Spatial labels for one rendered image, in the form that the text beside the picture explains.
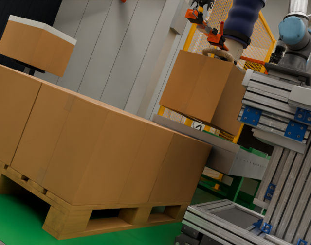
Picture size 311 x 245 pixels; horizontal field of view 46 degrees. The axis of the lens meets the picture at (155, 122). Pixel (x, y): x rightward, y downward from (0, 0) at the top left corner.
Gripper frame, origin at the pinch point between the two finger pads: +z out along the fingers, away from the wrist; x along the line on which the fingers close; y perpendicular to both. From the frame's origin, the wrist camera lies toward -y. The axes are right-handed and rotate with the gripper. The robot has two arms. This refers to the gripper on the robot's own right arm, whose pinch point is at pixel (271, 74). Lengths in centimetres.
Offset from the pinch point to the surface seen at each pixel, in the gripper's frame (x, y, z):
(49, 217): -14, 160, 113
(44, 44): -196, 44, 33
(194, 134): -26, 35, 62
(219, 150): -4, 34, 67
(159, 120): -56, 36, 62
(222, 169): 2, 34, 78
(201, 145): -8, 58, 67
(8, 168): -46, 161, 105
